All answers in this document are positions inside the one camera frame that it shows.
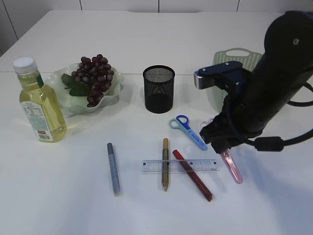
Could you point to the gold glitter pen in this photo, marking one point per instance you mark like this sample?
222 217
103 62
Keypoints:
165 167

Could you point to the green plastic woven basket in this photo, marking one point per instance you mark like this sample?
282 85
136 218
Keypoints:
249 60

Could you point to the clear plastic ruler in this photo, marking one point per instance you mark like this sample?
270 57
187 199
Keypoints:
155 166

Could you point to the silver glitter pen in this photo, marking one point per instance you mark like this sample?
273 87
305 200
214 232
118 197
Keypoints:
113 170

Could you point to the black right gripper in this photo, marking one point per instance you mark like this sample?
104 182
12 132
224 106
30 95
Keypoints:
239 120

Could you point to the pink scissors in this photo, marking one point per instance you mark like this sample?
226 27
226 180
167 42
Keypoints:
226 157

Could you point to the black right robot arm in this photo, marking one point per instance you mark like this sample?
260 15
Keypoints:
255 97

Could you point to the blue capped scissors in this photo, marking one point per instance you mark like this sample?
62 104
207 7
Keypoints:
181 122

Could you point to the red glitter pen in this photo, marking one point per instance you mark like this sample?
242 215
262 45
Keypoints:
193 176

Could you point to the black mesh pen holder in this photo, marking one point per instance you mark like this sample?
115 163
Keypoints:
158 88

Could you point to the yellow tea bottle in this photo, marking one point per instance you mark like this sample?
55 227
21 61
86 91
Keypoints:
39 102

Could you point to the green wavy glass plate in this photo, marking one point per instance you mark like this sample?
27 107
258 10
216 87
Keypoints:
78 104

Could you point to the purple artificial grape bunch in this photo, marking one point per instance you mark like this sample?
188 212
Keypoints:
91 80

